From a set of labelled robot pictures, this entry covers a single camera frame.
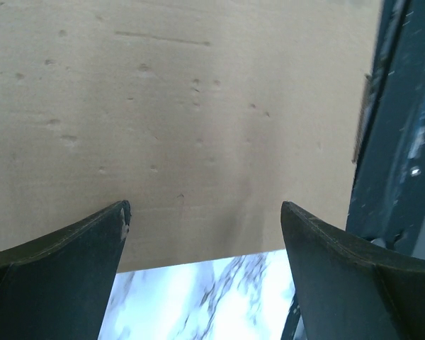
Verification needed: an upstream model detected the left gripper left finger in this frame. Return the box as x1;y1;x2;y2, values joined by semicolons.
0;200;131;339

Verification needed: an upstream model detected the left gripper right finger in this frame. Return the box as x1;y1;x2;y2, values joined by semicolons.
280;202;425;339

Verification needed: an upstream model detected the brown cardboard express box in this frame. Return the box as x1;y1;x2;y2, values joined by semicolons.
0;1;381;271

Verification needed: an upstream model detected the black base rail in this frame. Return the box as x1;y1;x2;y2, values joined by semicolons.
282;1;425;339

